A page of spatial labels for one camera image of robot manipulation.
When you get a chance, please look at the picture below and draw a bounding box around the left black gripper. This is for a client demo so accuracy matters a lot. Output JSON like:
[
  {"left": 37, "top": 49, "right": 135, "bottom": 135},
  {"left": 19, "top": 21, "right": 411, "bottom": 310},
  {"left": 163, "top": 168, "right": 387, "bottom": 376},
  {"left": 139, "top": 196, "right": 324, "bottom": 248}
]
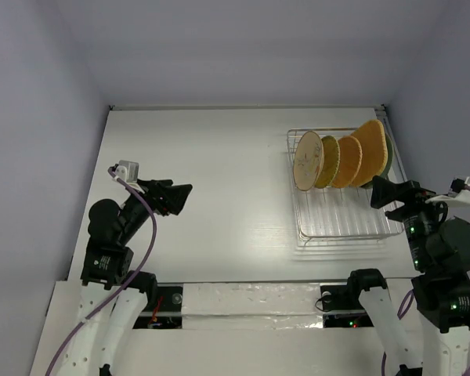
[{"left": 118, "top": 176, "right": 191, "bottom": 242}]

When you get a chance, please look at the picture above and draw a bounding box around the green ceramic flower plate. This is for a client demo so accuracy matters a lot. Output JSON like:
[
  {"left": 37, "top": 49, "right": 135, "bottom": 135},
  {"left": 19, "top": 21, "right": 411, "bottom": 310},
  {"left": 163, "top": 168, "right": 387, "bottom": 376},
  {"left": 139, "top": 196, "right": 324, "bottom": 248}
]
[{"left": 351, "top": 129, "right": 394, "bottom": 189}]

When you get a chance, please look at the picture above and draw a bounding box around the round orange woven basket plate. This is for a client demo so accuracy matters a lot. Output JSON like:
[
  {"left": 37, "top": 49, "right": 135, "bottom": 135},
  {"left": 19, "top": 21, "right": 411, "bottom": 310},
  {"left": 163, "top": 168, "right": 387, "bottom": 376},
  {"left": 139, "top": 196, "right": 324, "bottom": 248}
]
[{"left": 331, "top": 136, "right": 363, "bottom": 189}]

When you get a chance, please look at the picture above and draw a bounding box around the square orange woven basket plate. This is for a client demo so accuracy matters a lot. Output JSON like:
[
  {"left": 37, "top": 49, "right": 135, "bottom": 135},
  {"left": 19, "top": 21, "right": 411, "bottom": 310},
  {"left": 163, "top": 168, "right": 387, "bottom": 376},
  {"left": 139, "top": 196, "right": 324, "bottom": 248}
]
[{"left": 351, "top": 119, "right": 388, "bottom": 187}]

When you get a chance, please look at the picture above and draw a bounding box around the round green-rimmed woven basket plate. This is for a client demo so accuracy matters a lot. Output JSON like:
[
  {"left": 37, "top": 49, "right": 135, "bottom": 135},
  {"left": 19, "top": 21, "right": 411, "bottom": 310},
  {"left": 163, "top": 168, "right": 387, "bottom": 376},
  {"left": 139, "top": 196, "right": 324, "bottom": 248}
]
[{"left": 315, "top": 136, "right": 340, "bottom": 189}]

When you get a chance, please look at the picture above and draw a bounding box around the beige bird painted plate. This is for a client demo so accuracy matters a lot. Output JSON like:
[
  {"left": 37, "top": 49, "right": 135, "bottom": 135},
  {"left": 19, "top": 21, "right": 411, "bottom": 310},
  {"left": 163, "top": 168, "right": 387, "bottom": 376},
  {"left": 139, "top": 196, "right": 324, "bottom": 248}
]
[{"left": 292, "top": 131, "right": 324, "bottom": 191}]

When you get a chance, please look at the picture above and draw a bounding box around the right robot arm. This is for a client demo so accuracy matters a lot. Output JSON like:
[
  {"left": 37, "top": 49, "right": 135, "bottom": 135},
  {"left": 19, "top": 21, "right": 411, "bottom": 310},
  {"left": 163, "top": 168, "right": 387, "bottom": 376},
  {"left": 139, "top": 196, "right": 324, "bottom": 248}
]
[{"left": 315, "top": 176, "right": 470, "bottom": 375}]

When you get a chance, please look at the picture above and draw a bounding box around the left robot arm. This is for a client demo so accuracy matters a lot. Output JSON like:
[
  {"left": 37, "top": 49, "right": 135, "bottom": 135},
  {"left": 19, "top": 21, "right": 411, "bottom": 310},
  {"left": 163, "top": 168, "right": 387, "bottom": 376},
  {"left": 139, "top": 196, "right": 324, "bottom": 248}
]
[{"left": 46, "top": 175, "right": 193, "bottom": 375}]

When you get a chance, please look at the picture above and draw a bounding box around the white foam block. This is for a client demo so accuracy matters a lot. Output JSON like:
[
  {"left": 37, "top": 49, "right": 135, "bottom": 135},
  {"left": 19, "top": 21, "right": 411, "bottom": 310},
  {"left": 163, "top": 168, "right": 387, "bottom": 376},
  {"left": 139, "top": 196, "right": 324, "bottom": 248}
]
[{"left": 181, "top": 283, "right": 323, "bottom": 331}]

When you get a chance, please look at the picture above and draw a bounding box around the wire dish rack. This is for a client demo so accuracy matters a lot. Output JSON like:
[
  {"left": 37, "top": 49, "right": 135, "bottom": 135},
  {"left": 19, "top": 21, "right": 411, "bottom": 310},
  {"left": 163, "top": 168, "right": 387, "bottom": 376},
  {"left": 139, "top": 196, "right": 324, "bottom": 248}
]
[{"left": 287, "top": 128, "right": 403, "bottom": 247}]

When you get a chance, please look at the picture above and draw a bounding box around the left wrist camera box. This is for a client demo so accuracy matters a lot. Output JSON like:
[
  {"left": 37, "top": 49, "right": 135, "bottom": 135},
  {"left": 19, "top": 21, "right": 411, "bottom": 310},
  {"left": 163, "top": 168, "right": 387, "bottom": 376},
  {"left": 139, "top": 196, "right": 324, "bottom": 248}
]
[{"left": 114, "top": 160, "right": 139, "bottom": 185}]

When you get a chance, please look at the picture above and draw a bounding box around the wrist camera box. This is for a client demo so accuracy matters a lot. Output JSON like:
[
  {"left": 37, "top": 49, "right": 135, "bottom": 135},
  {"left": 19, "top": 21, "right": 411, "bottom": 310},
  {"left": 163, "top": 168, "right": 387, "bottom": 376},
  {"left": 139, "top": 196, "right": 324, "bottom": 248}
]
[
  {"left": 426, "top": 176, "right": 470, "bottom": 208},
  {"left": 114, "top": 160, "right": 139, "bottom": 185}
]

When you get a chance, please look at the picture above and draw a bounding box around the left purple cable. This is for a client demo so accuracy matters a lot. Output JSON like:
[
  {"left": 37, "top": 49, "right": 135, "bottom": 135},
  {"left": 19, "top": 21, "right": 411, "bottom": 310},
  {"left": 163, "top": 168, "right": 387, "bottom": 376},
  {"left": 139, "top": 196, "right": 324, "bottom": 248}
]
[{"left": 45, "top": 165, "right": 158, "bottom": 376}]

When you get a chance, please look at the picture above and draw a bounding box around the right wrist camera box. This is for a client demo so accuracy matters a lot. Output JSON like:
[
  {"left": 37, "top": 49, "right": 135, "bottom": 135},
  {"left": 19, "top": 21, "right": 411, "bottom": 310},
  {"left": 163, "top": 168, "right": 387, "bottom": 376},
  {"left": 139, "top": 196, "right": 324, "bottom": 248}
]
[{"left": 426, "top": 176, "right": 470, "bottom": 208}]

